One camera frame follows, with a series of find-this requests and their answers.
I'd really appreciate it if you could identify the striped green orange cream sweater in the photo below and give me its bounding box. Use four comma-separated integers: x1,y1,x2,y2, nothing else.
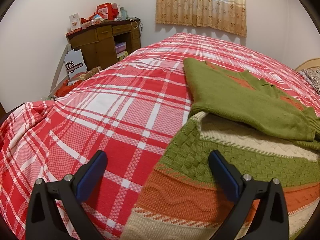
120,111,320,240

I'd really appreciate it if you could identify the white orange carton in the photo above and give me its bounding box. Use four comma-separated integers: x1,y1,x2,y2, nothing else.
69,13,82,30

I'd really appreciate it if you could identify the brown wooden desk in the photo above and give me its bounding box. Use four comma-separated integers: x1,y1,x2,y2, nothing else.
65,20,142,69

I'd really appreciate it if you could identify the olive green knit sweater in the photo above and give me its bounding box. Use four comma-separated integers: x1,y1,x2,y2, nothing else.
183,57,320,142

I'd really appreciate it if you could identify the red gift box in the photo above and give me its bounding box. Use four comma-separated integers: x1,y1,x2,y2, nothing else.
97,3,118,20

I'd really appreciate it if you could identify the striped pillow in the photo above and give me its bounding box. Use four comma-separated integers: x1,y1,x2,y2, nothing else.
299,67,320,95

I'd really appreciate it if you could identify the beige patterned curtain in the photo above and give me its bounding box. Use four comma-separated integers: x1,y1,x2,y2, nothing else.
155,0,247,38

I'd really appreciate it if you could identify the white printed cardboard box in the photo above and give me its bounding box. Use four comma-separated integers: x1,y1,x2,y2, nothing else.
64,49,87,79

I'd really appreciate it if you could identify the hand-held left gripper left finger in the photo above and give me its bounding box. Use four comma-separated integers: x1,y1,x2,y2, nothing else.
25,150,108,240

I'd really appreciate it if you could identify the red plaid bed blanket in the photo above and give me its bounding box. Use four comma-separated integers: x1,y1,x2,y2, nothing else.
0,32,320,240

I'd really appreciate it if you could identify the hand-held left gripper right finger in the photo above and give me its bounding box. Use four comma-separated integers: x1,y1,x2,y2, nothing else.
208,150,289,240

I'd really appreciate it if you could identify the red cloth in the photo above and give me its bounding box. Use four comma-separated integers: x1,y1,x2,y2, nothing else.
54,80,80,97

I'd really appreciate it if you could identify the cream bed headboard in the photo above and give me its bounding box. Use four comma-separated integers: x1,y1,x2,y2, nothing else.
294,57,320,73

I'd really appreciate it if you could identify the white leaning pole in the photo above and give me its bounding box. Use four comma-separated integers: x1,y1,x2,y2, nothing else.
49,44,72,97

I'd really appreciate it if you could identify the flat white red box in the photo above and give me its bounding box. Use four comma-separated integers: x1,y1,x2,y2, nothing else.
81,19,104,29

